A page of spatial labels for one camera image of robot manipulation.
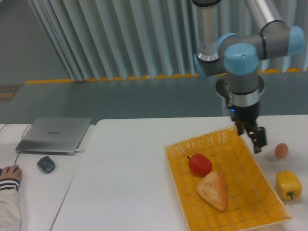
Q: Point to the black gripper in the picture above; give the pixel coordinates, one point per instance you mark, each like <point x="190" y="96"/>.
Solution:
<point x="249" y="114"/>

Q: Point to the red bell pepper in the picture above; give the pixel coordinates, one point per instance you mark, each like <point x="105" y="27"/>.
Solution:
<point x="199" y="164"/>

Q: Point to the white sleeved forearm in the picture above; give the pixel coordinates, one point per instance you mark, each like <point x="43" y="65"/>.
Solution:
<point x="10" y="215"/>

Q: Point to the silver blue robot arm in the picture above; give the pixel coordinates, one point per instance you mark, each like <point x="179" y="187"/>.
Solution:
<point x="236" y="59"/>

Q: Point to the yellow wicker basket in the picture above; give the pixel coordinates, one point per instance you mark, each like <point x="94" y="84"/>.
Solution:
<point x="252" y="203"/>

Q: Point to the person's hand on mouse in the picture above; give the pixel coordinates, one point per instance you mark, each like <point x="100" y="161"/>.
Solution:
<point x="11" y="174"/>

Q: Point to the brown egg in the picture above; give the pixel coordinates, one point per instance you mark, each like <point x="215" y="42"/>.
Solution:
<point x="281" y="150"/>

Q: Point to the triangular puff pastry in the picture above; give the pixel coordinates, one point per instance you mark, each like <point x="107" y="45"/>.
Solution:
<point x="212" y="188"/>

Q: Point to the yellow bell pepper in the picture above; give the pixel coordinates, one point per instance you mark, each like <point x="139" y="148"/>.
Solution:
<point x="288" y="185"/>

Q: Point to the white laptop plug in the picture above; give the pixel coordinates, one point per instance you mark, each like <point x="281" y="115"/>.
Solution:
<point x="80" y="151"/>

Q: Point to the folding partition screen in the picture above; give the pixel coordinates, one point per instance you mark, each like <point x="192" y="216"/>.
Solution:
<point x="122" y="39"/>

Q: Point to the silver closed laptop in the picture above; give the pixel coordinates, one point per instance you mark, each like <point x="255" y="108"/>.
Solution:
<point x="58" y="135"/>

